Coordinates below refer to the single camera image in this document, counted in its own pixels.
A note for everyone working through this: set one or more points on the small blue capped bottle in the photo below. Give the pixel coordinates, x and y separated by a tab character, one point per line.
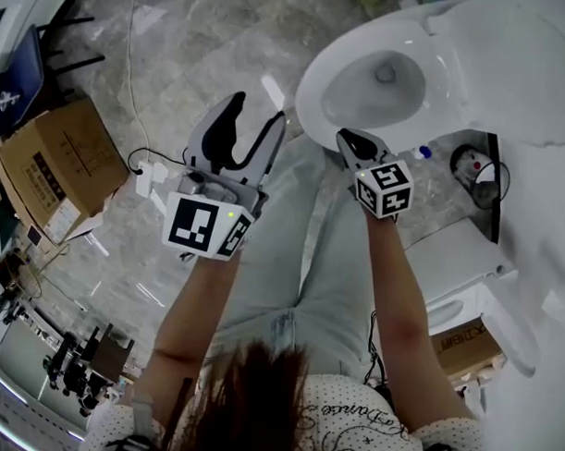
421	153

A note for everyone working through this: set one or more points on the white toilet lid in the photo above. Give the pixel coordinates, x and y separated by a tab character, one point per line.
499	64

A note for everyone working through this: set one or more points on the light blue jeans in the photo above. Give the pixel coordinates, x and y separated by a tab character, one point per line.
321	265

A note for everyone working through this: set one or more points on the cardboard box with dark label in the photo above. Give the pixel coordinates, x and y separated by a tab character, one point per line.
72	158

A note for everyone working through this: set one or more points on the white power strip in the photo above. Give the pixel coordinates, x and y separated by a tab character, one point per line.
151	176

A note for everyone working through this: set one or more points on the open cardboard box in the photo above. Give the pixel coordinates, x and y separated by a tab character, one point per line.
467	347

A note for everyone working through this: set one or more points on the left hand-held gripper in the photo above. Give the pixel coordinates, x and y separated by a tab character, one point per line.
190	223

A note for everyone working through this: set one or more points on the person's left forearm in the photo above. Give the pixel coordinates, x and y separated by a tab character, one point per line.
197	306

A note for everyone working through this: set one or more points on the small smartphone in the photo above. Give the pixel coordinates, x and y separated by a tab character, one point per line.
34	234

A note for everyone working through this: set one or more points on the white polka dot shirt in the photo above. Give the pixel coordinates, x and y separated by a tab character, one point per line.
344	416

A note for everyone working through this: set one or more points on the round black rimmed waste bin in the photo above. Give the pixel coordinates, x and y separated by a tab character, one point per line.
480	180

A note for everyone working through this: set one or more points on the person's right forearm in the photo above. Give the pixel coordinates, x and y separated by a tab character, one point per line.
395	281

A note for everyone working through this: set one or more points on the black wheeled stand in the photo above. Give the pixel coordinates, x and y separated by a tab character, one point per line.
84	370

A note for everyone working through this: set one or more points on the blue chair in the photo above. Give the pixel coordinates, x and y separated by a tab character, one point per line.
9	91

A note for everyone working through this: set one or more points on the boxy white toilet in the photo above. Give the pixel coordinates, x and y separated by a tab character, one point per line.
450	255

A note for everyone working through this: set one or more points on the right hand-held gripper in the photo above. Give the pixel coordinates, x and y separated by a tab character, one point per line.
385	188

